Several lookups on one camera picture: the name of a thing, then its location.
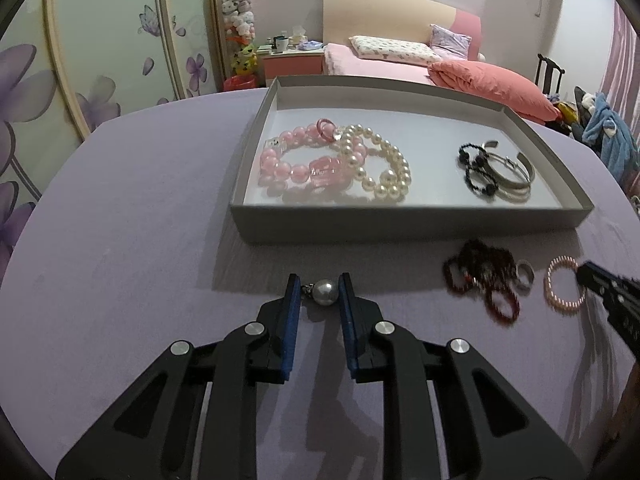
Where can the green book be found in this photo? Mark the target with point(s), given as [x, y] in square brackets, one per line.
[264, 50]

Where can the red bin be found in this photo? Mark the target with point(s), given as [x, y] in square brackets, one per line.
[240, 83]

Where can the white pearl earring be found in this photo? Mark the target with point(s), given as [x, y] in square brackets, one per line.
[322, 294]

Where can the pink duvet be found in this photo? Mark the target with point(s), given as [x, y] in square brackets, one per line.
[495, 85]

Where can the tissue box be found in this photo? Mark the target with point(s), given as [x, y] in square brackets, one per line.
[299, 35]

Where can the flower print wardrobe door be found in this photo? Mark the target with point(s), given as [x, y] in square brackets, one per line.
[195, 25]
[25, 85]
[115, 35]

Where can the purple pillow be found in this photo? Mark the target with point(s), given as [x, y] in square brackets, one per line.
[450, 40]

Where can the bed with pink sheet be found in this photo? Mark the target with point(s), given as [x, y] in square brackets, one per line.
[370, 66]

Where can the grey cardboard box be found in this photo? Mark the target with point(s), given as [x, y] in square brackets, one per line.
[430, 125]

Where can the pink white nightstand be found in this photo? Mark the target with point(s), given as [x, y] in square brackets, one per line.
[292, 66]

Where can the white patterned pillow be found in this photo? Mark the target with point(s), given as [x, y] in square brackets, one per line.
[395, 50]

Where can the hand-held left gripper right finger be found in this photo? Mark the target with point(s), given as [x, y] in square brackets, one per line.
[350, 330]

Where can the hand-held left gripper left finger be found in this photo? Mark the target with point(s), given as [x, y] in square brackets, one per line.
[290, 330]

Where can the yellow plush toy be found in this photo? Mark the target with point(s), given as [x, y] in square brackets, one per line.
[246, 60]

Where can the white mug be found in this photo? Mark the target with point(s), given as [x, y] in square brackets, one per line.
[281, 45]

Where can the blue cloth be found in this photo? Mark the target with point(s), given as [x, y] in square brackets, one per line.
[311, 46]

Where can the dark wooden chair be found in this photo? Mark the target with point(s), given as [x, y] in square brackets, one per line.
[547, 72]

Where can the blue clothing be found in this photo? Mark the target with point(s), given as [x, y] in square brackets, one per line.
[612, 135]

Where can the pink curtain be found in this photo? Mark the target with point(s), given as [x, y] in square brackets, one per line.
[625, 60]

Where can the red yellow bag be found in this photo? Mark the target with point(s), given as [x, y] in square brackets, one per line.
[565, 110]

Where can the beige pink headboard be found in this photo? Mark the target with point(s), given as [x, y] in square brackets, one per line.
[380, 10]

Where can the clear tube of plush toys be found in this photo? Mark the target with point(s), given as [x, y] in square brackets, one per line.
[239, 10]

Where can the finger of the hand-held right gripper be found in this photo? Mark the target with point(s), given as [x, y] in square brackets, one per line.
[620, 300]

